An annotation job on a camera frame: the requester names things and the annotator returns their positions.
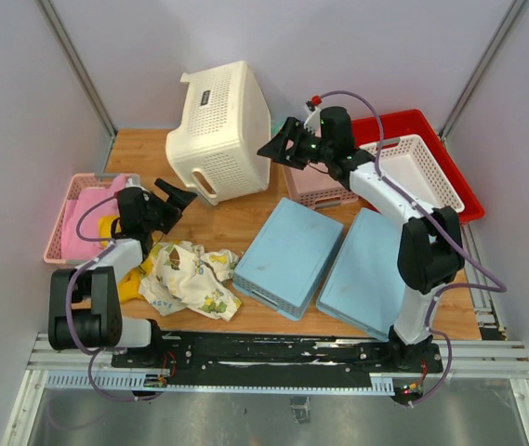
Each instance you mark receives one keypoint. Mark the red plastic tray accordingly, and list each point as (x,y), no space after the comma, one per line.
(403,123)

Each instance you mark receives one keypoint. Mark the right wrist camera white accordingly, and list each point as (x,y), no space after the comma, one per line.
(313,120)

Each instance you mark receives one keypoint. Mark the printed white baby cloth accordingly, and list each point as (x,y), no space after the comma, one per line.
(183,275)

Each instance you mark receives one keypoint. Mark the white perforated basket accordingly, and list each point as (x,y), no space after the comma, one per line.
(407,162)

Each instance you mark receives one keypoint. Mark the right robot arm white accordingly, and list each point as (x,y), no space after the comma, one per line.
(430,251)

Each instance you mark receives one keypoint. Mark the pink cloth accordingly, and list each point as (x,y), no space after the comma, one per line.
(87,218)

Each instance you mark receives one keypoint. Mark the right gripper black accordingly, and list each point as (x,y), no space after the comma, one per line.
(276,150)

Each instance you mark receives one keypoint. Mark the pink perforated basket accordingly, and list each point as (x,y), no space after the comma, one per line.
(313,188)

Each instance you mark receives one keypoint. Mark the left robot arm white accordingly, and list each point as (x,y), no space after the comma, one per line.
(84,307)

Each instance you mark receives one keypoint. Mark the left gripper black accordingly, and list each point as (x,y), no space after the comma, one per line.
(178,201)

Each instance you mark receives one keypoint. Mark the pink basket with clothes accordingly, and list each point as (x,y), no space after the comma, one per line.
(78,182)

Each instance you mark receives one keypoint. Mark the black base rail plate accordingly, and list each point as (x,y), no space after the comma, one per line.
(277,360)

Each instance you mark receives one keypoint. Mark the blue perforated basket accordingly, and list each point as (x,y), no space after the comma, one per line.
(285,264)
(364,288)

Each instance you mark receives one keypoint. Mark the large cream laundry basket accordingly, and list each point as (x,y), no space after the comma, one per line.
(225,120)

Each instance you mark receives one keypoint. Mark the yellow cloth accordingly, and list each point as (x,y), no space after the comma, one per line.
(128,287)

